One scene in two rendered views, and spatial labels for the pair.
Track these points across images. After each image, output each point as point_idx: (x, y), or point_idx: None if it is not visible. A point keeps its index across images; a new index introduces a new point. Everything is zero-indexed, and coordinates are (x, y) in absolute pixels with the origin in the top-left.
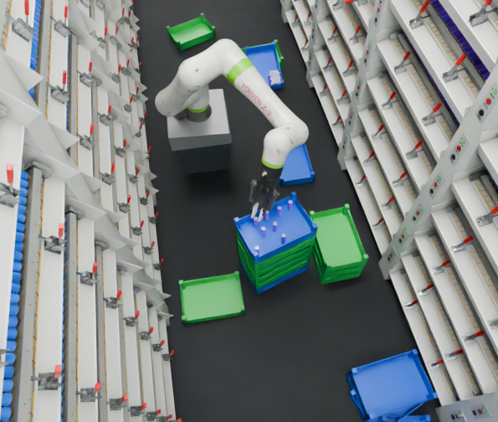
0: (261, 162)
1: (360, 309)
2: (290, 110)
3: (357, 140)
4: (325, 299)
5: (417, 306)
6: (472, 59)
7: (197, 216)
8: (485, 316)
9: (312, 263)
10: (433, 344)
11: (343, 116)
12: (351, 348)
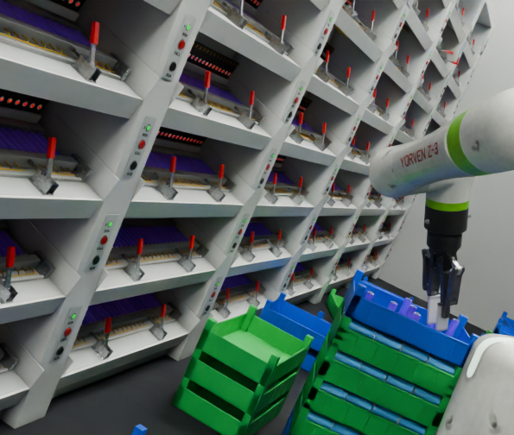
0: (468, 208)
1: None
2: (404, 143)
3: None
4: (289, 406)
5: (214, 305)
6: None
7: None
8: (320, 150)
9: (268, 427)
10: (235, 299)
11: (44, 295)
12: (300, 379)
